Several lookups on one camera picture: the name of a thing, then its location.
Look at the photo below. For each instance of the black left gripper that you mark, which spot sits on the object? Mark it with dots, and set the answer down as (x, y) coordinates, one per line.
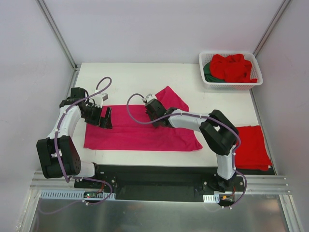
(100, 118)

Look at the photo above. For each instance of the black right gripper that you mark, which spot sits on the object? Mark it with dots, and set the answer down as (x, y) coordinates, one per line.
(151, 114)

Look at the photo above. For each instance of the pink t shirt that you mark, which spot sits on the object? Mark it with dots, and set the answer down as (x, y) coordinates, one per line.
(126, 134)

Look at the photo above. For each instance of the white plastic laundry basket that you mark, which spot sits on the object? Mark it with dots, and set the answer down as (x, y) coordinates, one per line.
(206, 56)

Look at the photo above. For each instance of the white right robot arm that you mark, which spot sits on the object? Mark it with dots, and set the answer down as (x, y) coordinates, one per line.
(220, 134)

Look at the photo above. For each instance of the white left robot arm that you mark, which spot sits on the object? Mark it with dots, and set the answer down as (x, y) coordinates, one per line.
(57, 153)

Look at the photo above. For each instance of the green t shirt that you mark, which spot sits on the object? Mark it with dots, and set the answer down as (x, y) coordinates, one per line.
(208, 76)

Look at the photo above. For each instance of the red crumpled t shirt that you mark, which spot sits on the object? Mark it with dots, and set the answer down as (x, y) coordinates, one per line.
(232, 69)

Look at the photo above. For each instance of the folded red t shirt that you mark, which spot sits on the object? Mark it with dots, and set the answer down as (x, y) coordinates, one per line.
(252, 154)

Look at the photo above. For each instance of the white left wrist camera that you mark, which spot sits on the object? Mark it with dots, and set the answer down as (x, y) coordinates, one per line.
(99, 99)

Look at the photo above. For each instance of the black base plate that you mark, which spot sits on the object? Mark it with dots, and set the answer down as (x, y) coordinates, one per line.
(162, 183)

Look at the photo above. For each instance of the aluminium frame rail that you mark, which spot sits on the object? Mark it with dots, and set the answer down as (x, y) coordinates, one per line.
(59, 189)

